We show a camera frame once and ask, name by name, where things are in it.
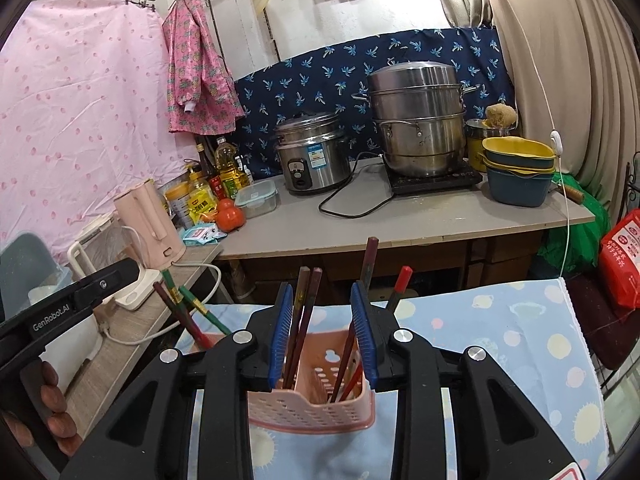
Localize teal small packets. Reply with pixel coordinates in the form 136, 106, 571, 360
179, 224, 224, 247

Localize pink electric kettle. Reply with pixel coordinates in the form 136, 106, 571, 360
112, 179, 188, 269

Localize dark sauce bottle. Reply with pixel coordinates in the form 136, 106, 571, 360
195, 141, 217, 182

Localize wooden handled knife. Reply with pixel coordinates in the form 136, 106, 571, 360
554, 179, 587, 204

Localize red plastic bag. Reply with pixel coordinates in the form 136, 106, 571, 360
597, 209, 640, 312

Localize red tomato shaped container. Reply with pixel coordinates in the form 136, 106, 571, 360
215, 198, 247, 234

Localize wrought iron chair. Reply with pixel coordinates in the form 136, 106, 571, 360
617, 159, 640, 222

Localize yellow lined basin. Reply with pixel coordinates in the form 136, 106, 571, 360
481, 136, 558, 176

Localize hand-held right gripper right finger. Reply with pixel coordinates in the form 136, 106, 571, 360
349, 280, 584, 480

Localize green plastic bag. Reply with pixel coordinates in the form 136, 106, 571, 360
537, 174, 614, 277

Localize green chopstick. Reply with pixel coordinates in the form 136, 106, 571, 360
161, 268, 204, 344
178, 285, 234, 338

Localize black induction cooktop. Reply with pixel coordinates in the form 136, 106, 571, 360
382, 159, 486, 197

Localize black power cord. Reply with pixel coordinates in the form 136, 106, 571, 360
318, 152, 397, 221

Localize yellow packet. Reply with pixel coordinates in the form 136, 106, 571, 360
188, 179, 219, 224

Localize red chopstick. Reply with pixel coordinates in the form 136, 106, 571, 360
384, 265, 414, 314

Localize beige curtain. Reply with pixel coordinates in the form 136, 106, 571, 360
429, 0, 640, 197

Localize beige loofah sponge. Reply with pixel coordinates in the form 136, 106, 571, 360
483, 103, 519, 132

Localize cooking oil bottle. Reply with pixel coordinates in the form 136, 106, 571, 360
215, 136, 252, 199

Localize white countertop appliance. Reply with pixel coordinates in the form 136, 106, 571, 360
67, 214, 169, 312

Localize white storage bin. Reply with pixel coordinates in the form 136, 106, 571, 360
0, 231, 99, 387

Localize yellow tin can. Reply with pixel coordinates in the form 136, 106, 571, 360
164, 184, 199, 232

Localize steel rice cooker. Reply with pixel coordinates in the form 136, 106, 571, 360
272, 111, 354, 194

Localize clear food container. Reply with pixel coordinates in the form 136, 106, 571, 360
233, 179, 279, 219

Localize pink dotted curtain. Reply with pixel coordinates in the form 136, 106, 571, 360
0, 0, 202, 267

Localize white appliance cord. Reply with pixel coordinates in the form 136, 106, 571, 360
96, 261, 224, 347

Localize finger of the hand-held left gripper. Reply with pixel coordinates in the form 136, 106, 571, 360
74, 257, 143, 307

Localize steel steamer pot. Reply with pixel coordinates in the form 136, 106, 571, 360
351, 59, 482, 179

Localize maroon chopstick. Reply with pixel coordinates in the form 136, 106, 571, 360
152, 282, 214, 352

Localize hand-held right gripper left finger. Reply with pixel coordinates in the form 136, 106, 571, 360
60, 281, 296, 480

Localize dark chair cushion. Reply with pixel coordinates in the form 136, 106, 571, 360
564, 272, 640, 372

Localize dark brown chopstick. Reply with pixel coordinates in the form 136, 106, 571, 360
327, 236, 380, 404

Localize pink patterned smock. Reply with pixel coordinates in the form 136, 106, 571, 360
162, 0, 247, 137

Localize blue dotted tablecloth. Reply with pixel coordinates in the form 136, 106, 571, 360
174, 277, 612, 480

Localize pink plastic utensil basket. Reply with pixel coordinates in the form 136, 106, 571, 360
247, 329, 377, 434

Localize navy printed cloth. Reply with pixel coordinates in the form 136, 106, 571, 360
233, 24, 517, 182

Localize person's left hand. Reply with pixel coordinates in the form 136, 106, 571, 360
0, 359, 85, 457

